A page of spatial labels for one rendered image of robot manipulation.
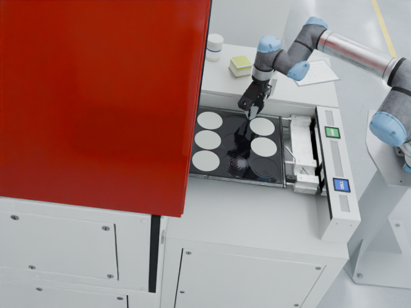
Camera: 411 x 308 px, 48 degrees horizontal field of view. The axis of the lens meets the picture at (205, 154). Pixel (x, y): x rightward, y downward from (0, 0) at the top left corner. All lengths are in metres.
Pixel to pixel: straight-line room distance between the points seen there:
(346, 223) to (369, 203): 0.75
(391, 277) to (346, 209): 1.17
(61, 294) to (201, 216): 0.52
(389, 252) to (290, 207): 1.19
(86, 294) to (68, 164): 0.62
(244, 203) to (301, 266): 0.30
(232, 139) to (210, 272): 0.51
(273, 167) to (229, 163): 0.16
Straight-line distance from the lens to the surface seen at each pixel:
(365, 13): 4.82
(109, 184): 1.04
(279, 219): 1.66
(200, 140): 1.73
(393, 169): 2.01
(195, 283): 1.82
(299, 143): 1.85
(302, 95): 1.94
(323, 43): 1.61
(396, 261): 2.78
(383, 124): 1.46
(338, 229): 1.61
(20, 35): 0.83
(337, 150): 1.77
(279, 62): 1.62
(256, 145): 1.76
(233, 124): 1.82
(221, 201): 1.66
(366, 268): 2.68
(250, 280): 1.77
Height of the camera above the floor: 2.14
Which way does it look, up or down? 47 degrees down
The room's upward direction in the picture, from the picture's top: 9 degrees clockwise
